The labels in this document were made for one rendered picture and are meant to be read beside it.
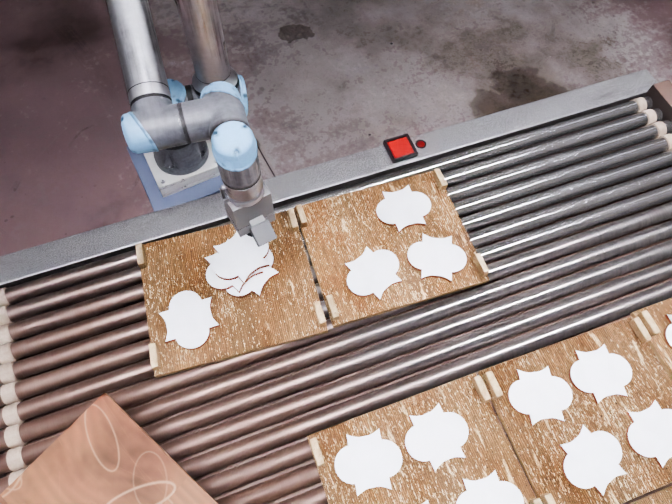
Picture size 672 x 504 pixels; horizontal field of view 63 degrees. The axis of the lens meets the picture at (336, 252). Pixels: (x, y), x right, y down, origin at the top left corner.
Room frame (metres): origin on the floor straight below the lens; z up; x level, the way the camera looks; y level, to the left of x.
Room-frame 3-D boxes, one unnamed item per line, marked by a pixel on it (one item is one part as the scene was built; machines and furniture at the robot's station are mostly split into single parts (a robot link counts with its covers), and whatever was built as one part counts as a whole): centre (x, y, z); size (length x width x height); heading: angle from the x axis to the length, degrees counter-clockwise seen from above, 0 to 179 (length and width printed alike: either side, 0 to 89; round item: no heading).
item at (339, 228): (0.67, -0.14, 0.93); 0.41 x 0.35 x 0.02; 109
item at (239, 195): (0.59, 0.19, 1.30); 0.08 x 0.08 x 0.05
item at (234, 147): (0.60, 0.18, 1.38); 0.09 x 0.08 x 0.11; 18
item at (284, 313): (0.53, 0.26, 0.93); 0.41 x 0.35 x 0.02; 107
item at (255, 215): (0.57, 0.17, 1.23); 0.12 x 0.09 x 0.16; 33
